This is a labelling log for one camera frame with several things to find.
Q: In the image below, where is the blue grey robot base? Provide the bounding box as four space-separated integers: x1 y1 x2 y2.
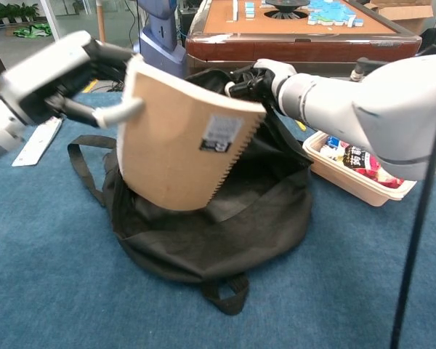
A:
132 0 188 79

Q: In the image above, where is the black fabric backpack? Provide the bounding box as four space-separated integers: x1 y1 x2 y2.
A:
67 67 313 316

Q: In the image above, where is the beige plastic tray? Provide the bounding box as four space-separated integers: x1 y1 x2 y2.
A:
302 130 418 208

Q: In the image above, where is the wooden pole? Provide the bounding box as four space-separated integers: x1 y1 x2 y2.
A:
96 0 108 43

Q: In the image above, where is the row of green plants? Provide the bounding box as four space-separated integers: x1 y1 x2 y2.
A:
0 2 41 26

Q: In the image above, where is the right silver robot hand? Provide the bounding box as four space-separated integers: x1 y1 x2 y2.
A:
225 59 298 106

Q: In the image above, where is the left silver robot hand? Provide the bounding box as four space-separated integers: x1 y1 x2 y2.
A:
1 31 145 128

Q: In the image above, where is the brown spiral notebook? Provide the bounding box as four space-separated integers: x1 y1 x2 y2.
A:
116 56 268 212

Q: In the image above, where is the red snack pouch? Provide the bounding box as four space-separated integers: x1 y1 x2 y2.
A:
343 144 405 189

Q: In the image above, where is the cardboard box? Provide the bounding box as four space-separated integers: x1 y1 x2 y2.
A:
363 0 436 36

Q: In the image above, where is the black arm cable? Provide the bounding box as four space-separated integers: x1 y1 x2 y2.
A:
389 54 436 349

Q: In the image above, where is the white toothpaste tube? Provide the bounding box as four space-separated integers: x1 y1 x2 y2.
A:
11 116 63 167

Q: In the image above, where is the brown mahjong table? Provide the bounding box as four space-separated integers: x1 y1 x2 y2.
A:
184 0 423 79

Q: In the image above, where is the heap of blue mahjong tiles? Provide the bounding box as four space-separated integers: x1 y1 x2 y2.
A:
307 0 365 28

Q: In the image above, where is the blue felt table cover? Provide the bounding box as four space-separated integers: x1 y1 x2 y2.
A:
0 91 436 349

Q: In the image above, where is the green cloth on floor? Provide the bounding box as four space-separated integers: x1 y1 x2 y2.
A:
12 23 53 39

